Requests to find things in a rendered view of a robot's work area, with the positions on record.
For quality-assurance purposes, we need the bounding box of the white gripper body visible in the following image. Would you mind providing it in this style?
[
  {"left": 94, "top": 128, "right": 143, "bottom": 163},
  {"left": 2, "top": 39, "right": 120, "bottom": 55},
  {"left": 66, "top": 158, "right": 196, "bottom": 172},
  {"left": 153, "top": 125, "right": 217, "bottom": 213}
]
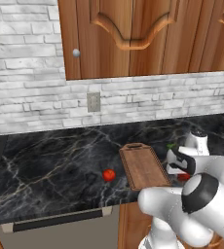
[{"left": 166, "top": 148, "right": 184, "bottom": 175}]

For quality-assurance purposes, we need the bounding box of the red bell pepper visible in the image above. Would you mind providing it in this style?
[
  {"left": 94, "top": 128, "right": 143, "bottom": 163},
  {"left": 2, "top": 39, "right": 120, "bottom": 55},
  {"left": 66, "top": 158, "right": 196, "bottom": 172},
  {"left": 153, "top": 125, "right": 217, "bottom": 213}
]
[{"left": 176, "top": 173, "right": 192, "bottom": 182}]

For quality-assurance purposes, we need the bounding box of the wooden cutting board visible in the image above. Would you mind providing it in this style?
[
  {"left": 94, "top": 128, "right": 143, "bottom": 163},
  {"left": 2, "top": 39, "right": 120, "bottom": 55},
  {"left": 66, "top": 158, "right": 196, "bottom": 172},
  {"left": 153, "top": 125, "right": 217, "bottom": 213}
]
[{"left": 118, "top": 142, "right": 172, "bottom": 192}]

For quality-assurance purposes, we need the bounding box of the red tomato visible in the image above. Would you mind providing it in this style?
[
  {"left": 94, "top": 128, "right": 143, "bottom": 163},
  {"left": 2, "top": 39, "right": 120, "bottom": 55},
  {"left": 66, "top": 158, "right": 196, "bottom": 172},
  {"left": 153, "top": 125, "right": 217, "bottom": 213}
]
[{"left": 102, "top": 168, "right": 117, "bottom": 183}]

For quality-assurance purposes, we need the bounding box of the wooden base cupboard door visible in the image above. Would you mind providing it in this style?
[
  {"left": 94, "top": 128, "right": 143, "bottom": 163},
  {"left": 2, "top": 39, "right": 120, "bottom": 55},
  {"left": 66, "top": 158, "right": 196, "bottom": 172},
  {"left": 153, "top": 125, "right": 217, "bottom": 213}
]
[{"left": 118, "top": 201, "right": 155, "bottom": 249}]

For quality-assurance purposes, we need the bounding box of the grey dishwasher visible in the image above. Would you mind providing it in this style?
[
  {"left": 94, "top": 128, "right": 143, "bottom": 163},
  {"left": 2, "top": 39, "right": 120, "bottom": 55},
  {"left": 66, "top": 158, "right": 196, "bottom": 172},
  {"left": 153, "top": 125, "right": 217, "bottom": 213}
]
[{"left": 0, "top": 204, "right": 122, "bottom": 249}]

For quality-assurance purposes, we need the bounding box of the wooden cupboard door with knob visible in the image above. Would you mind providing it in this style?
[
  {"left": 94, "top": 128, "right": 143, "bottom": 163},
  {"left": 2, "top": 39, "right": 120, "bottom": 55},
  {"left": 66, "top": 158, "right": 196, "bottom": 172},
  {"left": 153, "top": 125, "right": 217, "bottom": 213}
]
[{"left": 57, "top": 0, "right": 205, "bottom": 82}]

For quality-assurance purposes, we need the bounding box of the grey wall socket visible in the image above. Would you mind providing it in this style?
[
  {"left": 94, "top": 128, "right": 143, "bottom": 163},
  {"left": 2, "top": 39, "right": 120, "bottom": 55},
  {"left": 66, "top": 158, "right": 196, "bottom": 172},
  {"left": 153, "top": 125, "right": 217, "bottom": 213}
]
[{"left": 87, "top": 91, "right": 101, "bottom": 114}]

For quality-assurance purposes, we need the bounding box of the black dishwasher handle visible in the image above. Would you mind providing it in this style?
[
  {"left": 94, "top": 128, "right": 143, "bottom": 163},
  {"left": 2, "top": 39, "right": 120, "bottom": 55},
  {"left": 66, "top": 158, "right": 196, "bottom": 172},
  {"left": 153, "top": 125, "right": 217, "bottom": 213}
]
[{"left": 1, "top": 206, "right": 114, "bottom": 234}]

